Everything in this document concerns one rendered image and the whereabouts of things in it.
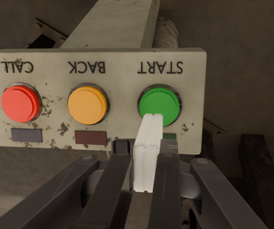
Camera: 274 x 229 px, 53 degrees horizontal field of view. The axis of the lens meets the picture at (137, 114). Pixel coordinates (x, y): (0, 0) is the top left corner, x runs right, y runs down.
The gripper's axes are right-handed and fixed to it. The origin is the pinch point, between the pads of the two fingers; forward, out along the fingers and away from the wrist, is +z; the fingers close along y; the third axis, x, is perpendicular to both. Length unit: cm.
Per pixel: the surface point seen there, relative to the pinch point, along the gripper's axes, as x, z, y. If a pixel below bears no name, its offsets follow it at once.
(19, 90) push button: 2.2, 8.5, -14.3
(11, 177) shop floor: -62, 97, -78
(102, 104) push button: 0.8, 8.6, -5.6
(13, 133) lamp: -3.0, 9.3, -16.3
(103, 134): -2.7, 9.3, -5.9
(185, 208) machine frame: -70, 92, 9
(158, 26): 9, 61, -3
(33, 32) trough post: 8, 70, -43
